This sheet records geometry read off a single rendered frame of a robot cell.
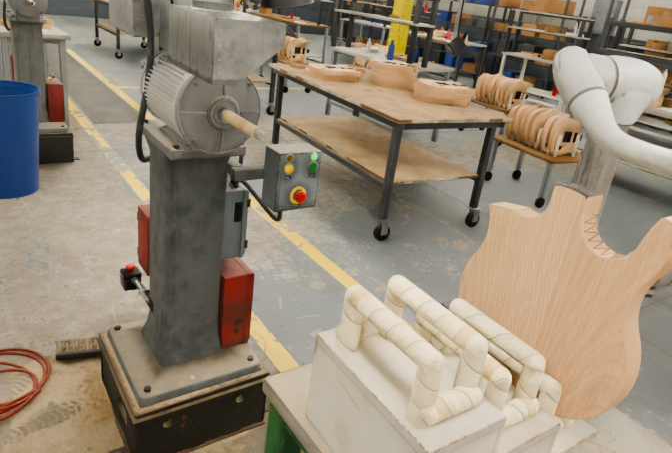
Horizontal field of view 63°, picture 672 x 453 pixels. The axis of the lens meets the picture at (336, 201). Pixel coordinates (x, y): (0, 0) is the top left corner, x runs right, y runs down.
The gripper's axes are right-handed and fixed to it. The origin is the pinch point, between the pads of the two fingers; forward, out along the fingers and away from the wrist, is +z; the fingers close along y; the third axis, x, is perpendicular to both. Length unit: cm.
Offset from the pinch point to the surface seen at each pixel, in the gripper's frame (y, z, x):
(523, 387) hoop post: -8.3, 25.9, -7.5
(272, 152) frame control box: 100, 15, -5
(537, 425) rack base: -11.7, 24.7, -12.8
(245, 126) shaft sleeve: 79, 35, 10
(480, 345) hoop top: -9.0, 41.0, 5.5
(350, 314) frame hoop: 8, 50, 2
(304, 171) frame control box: 96, 5, -10
